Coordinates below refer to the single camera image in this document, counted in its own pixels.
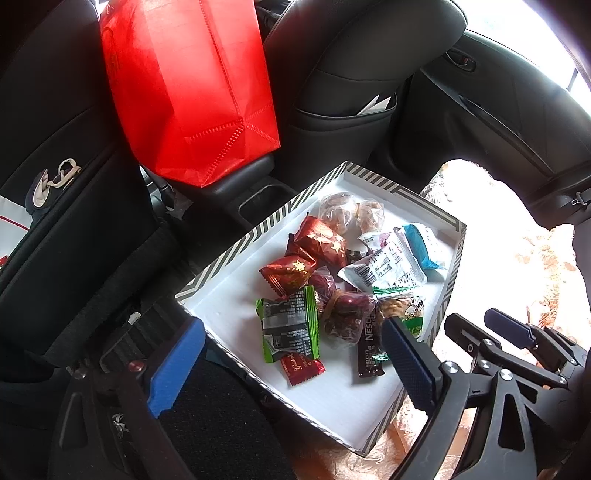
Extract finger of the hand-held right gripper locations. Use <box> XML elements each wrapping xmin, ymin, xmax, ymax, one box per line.
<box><xmin>444</xmin><ymin>313</ymin><xmax>571</xmax><ymax>391</ymax></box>
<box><xmin>484</xmin><ymin>308</ymin><xmax>580</xmax><ymax>370</ymax></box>

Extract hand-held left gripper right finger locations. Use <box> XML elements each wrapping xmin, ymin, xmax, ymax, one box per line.
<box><xmin>381</xmin><ymin>316</ymin><xmax>539</xmax><ymax>480</ymax></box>

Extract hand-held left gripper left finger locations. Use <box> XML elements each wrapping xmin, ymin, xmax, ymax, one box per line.
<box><xmin>48</xmin><ymin>318</ymin><xmax>206</xmax><ymax>480</ymax></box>

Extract dark brown coffee stick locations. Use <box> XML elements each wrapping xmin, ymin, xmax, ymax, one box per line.
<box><xmin>356</xmin><ymin>308</ymin><xmax>387</xmax><ymax>380</ymax></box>

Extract clear green nut packet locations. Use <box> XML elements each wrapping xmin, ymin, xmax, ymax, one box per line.
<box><xmin>373</xmin><ymin>286</ymin><xmax>426</xmax><ymax>343</ymax></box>

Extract striped white cardboard box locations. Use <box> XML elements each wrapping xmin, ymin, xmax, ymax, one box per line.
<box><xmin>174</xmin><ymin>161</ymin><xmax>467</xmax><ymax>459</ymax></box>

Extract clear red dates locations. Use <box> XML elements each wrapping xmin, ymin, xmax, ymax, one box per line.
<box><xmin>308</xmin><ymin>271</ymin><xmax>380</xmax><ymax>352</ymax></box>

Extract blue white snack packet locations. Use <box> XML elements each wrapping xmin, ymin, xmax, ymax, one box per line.
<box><xmin>401</xmin><ymin>223</ymin><xmax>450</xmax><ymax>272</ymax></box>

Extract grey white snack packet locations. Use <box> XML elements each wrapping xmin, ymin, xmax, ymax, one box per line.
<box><xmin>338</xmin><ymin>240</ymin><xmax>428</xmax><ymax>292</ymax></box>

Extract small plain red packet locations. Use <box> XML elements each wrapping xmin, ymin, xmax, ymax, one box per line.
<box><xmin>281</xmin><ymin>353</ymin><xmax>327</xmax><ymax>387</ymax></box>

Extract green cracker packet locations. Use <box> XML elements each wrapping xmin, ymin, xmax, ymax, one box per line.
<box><xmin>255</xmin><ymin>285</ymin><xmax>322</xmax><ymax>364</ymax></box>

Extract red star candy packet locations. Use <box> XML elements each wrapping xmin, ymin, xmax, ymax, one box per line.
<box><xmin>257</xmin><ymin>253</ymin><xmax>318</xmax><ymax>297</ymax></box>
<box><xmin>285</xmin><ymin>213</ymin><xmax>348</xmax><ymax>265</ymax></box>

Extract clear bag of walnuts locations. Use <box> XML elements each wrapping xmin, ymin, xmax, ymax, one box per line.
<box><xmin>318</xmin><ymin>193</ymin><xmax>387</xmax><ymax>238</ymax></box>

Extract peach fringed cloth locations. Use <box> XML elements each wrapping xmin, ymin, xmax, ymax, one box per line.
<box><xmin>295</xmin><ymin>159</ymin><xmax>591</xmax><ymax>480</ymax></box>

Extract black leather car seat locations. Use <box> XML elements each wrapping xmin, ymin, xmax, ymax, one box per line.
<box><xmin>263</xmin><ymin>0</ymin><xmax>467</xmax><ymax>178</ymax></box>
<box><xmin>0</xmin><ymin>0</ymin><xmax>185</xmax><ymax>370</ymax></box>

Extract black centre console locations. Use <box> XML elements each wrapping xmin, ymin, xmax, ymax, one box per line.
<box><xmin>203</xmin><ymin>154</ymin><xmax>298</xmax><ymax>220</ymax></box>

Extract white red-trimmed bag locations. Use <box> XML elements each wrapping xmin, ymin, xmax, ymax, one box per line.
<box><xmin>0</xmin><ymin>196</ymin><xmax>35</xmax><ymax>278</ymax></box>

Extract black car door panel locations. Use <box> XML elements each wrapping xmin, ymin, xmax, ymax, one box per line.
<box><xmin>392</xmin><ymin>28</ymin><xmax>591</xmax><ymax>232</ymax></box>

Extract white paper in seat pocket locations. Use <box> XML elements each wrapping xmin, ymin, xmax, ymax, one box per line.
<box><xmin>364</xmin><ymin>93</ymin><xmax>394</xmax><ymax>114</ymax></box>

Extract red fabric bag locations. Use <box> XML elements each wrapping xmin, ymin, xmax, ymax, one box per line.
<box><xmin>99</xmin><ymin>0</ymin><xmax>282</xmax><ymax>188</ymax></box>

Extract white strap clip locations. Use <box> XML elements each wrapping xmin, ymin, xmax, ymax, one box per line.
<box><xmin>34</xmin><ymin>158</ymin><xmax>83</xmax><ymax>206</ymax></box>

